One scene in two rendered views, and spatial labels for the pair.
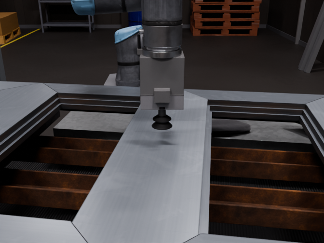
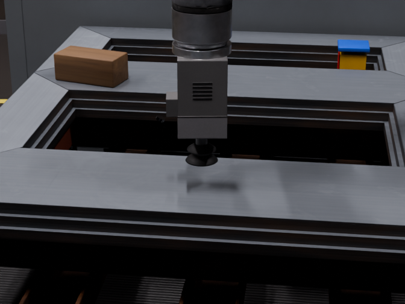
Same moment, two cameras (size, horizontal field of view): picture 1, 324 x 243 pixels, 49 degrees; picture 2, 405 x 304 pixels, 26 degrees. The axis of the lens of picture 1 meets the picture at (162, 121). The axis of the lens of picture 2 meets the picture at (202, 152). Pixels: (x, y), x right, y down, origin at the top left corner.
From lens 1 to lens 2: 1.27 m
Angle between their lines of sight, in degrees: 81
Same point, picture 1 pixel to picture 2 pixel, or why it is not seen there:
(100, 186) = (79, 154)
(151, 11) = not seen: outside the picture
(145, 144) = (187, 172)
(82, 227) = (10, 152)
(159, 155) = (153, 182)
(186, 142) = (195, 199)
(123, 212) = (26, 167)
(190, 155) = (150, 202)
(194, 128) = (254, 207)
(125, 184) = (81, 165)
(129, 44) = not seen: outside the picture
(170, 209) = (22, 188)
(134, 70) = not seen: outside the picture
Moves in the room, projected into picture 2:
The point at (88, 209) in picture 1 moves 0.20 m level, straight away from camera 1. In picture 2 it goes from (37, 152) to (170, 139)
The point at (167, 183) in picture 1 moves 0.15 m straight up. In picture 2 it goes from (77, 187) to (71, 79)
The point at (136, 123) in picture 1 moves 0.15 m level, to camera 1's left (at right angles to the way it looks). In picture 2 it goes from (266, 164) to (258, 126)
